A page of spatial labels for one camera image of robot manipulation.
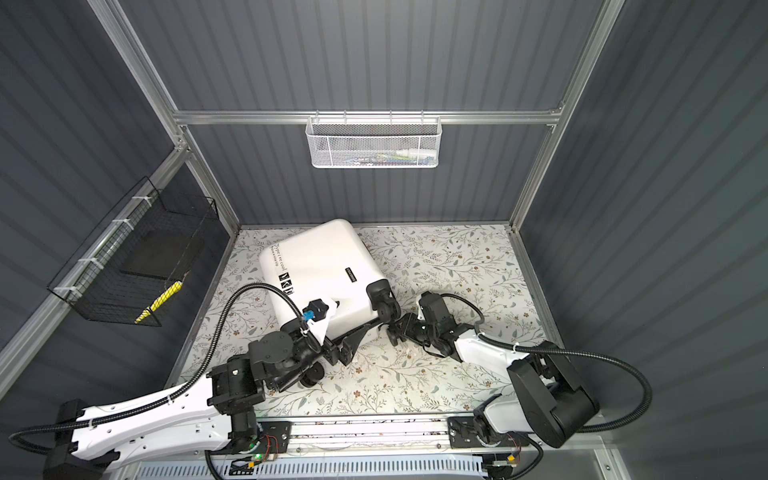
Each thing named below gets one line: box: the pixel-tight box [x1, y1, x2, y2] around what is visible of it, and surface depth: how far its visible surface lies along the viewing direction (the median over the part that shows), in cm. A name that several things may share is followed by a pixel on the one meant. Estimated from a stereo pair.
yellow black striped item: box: [134, 280, 183, 324], surface depth 70 cm
